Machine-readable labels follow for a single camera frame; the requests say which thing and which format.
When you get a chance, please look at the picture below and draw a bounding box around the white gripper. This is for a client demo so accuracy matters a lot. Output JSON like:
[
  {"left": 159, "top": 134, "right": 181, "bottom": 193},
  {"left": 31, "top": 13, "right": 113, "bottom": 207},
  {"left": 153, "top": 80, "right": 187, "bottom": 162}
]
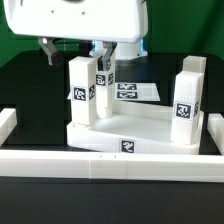
[{"left": 3, "top": 0, "right": 148, "bottom": 71}]

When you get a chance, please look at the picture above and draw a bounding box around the white desk top tray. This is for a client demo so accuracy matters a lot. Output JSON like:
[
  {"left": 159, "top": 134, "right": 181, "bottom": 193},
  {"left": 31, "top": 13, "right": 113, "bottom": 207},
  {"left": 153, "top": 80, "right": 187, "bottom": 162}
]
[{"left": 67, "top": 101, "right": 204, "bottom": 155}]

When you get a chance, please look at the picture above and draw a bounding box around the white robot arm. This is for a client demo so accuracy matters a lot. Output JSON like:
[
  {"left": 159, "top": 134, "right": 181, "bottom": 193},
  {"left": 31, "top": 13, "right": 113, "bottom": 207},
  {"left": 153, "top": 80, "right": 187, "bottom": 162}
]
[{"left": 3, "top": 0, "right": 148, "bottom": 66}]

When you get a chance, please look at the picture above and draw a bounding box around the marker sheet with tags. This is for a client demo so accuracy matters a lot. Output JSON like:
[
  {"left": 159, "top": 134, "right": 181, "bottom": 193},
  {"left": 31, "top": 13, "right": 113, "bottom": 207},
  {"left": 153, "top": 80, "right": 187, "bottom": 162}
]
[{"left": 67, "top": 81, "right": 161, "bottom": 102}]

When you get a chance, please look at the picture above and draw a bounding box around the white U-shaped fence frame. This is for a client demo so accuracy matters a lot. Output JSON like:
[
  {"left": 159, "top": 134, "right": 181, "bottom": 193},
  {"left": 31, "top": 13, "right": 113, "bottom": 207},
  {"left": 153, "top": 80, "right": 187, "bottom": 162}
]
[{"left": 0, "top": 108, "right": 224, "bottom": 183}]

